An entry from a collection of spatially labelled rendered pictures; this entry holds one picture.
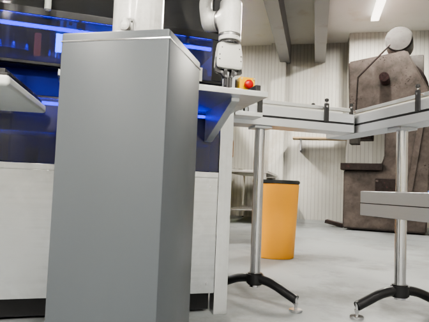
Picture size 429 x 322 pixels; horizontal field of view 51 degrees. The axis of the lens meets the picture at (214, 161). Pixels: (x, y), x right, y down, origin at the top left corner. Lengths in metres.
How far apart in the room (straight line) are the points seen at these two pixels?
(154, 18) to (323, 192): 7.99
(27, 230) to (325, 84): 7.86
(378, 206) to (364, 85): 4.94
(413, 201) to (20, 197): 1.59
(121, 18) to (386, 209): 1.53
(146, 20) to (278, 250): 2.73
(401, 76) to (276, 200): 3.99
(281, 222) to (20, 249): 2.19
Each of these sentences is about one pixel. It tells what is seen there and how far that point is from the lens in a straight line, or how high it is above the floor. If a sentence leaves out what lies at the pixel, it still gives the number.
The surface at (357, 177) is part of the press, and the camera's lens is 6.91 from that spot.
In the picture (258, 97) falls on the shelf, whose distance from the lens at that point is 1.60.
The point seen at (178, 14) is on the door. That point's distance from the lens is 2.02.
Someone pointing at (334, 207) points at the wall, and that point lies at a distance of 8.92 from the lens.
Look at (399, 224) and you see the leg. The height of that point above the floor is 0.41.
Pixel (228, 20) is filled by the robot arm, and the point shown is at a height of 1.15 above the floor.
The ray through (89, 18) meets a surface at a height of 1.19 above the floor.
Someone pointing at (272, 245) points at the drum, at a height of 0.11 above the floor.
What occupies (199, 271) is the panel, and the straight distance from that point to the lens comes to 1.93.
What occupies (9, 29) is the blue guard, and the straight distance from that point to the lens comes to 1.94.
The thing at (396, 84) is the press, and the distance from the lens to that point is 7.04.
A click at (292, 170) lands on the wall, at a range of 8.93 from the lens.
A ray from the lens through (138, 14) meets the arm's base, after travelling 1.08.
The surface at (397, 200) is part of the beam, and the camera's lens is 2.14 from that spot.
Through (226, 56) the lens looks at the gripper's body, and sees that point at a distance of 1.68.
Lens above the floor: 0.53
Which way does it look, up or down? 4 degrees up
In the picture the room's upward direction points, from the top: 2 degrees clockwise
